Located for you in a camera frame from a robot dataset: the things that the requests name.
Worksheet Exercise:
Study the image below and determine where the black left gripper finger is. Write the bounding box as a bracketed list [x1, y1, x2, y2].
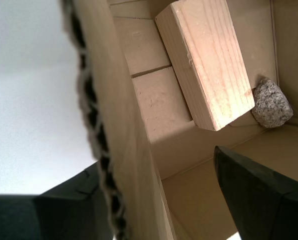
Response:
[0, 164, 116, 240]
[213, 145, 298, 240]

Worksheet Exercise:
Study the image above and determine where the speckled pink granite rock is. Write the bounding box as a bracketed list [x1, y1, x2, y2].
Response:
[252, 77, 295, 129]

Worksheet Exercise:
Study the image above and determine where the brown cardboard box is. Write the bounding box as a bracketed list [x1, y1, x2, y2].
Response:
[59, 0, 298, 240]

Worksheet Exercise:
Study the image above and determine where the light wooden block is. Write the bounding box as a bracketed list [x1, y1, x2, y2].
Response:
[154, 0, 256, 132]

